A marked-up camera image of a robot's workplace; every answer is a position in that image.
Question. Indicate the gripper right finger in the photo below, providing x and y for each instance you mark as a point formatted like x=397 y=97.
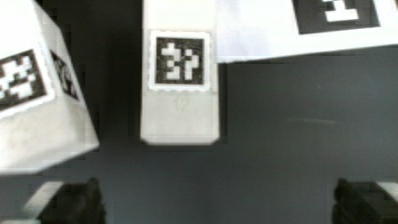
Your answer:
x=366 y=202

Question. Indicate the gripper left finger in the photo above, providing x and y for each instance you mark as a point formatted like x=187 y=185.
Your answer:
x=66 y=203

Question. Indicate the white marker tag sheet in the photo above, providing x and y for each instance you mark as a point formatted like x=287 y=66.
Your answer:
x=279 y=28

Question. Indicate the white table leg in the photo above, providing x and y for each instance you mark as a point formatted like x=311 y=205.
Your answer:
x=47 y=130
x=180 y=119

